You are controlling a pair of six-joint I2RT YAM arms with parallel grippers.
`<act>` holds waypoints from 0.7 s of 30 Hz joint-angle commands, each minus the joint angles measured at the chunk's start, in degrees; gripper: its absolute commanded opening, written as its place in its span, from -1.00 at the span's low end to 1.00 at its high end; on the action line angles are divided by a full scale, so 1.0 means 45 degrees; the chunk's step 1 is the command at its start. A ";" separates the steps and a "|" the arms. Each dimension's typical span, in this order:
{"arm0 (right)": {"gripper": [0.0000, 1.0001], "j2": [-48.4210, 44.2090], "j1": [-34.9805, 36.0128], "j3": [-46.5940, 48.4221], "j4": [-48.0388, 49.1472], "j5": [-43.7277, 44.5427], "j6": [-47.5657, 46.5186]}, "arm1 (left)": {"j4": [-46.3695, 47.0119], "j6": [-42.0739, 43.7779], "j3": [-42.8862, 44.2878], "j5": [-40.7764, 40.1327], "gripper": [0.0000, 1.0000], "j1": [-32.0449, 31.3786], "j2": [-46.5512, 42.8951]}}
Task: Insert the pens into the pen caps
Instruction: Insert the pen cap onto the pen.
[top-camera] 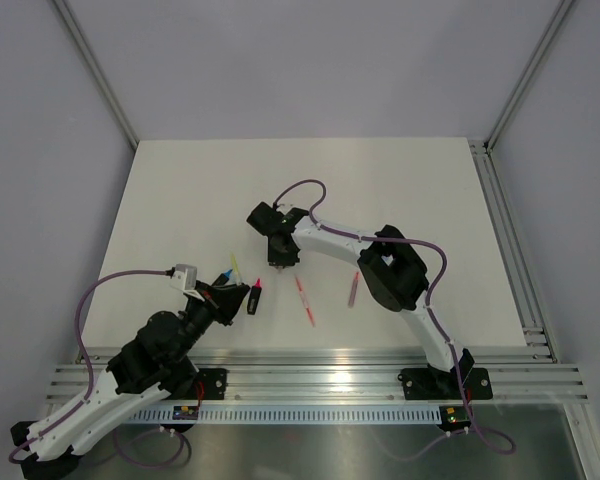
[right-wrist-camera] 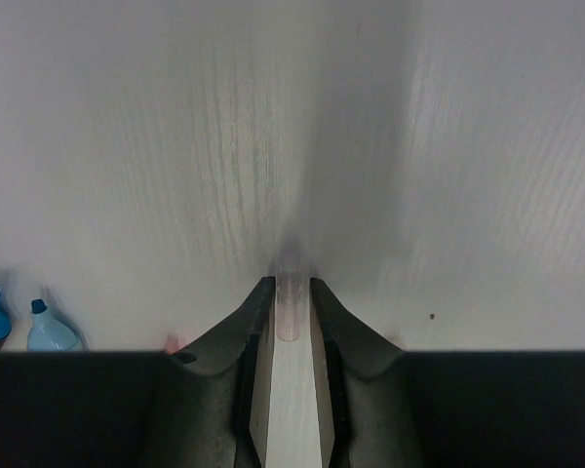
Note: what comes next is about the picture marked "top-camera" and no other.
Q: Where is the aluminium frame post left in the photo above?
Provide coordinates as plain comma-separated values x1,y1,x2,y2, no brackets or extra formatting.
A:
49,0,140,151

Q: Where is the white slotted cable duct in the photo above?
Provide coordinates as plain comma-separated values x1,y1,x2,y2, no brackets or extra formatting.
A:
127,404,442,425

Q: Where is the black pink highlighter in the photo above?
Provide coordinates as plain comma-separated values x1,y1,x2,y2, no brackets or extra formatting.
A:
247,278,262,315

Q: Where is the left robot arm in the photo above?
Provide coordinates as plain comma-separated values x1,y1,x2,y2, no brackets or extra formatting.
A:
10,282,251,479

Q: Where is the aluminium frame post right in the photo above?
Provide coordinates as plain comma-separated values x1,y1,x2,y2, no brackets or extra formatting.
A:
484,0,579,153

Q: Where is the black blue highlighter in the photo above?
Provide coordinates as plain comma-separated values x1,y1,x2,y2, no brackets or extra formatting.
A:
213,269,233,286

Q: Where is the aluminium mounting rail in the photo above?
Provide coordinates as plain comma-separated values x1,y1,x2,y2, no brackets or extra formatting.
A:
44,347,589,401

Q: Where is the yellow highlighter pen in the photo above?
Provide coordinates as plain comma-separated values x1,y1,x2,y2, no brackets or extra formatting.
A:
230,252,244,284

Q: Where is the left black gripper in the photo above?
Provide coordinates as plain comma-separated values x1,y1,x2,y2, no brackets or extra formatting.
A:
172,280,249,362

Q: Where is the aluminium side rail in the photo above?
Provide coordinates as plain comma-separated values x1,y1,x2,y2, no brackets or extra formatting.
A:
468,140,559,363

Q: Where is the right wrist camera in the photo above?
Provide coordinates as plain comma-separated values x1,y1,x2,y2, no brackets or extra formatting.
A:
273,203,295,211

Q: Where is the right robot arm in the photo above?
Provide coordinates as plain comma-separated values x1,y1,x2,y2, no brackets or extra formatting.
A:
247,202,474,396

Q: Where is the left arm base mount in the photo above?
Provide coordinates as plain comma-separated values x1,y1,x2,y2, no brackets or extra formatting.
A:
169,367,229,436

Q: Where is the thin red pen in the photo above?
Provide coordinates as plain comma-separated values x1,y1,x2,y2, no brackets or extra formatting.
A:
294,274,316,328

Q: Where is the grey purple marker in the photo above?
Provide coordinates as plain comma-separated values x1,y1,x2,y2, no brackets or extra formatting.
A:
347,271,360,308

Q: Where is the aluminium frame post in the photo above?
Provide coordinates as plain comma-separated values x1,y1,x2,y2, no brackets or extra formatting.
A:
49,0,140,151
484,0,579,153

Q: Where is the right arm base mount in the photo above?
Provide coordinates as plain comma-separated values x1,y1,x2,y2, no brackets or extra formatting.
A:
400,367,494,431

